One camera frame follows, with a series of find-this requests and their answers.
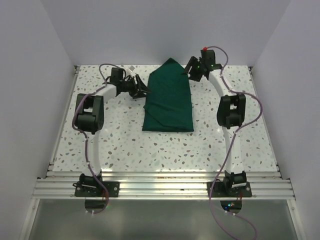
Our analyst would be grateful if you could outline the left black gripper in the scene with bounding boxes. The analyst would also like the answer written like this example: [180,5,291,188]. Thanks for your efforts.
[120,74,151,99]

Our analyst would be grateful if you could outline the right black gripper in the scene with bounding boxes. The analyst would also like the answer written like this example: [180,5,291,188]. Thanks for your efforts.
[180,56,205,82]

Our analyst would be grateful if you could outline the green surgical drape cloth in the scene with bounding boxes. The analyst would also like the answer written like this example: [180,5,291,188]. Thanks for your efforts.
[142,58,194,133]

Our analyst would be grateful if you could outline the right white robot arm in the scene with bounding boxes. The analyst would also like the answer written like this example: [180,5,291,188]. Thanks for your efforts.
[183,47,247,197]

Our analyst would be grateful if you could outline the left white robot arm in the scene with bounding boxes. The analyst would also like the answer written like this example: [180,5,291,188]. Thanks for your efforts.
[71,66,151,197]

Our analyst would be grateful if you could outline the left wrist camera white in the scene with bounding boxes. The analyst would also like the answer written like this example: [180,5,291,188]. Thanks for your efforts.
[124,65,136,77]

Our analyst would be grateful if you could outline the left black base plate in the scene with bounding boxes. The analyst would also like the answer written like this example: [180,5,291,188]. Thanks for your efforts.
[72,181,120,198]

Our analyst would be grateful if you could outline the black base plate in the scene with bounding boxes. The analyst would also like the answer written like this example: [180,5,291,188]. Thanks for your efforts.
[206,179,253,198]
[72,181,120,198]

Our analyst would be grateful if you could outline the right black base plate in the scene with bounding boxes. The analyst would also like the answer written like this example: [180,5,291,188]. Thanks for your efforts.
[206,179,253,198]

